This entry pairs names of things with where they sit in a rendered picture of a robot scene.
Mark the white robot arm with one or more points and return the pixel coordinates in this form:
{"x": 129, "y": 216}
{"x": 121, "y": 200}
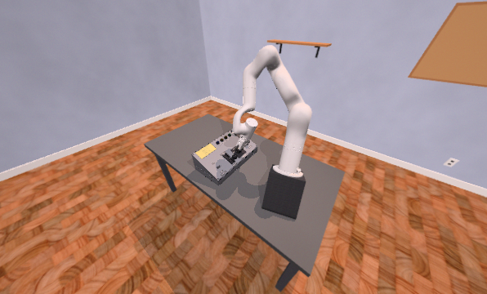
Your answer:
{"x": 299, "y": 113}

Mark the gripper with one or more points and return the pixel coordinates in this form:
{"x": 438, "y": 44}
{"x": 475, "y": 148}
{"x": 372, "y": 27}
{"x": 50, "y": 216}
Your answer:
{"x": 240, "y": 145}

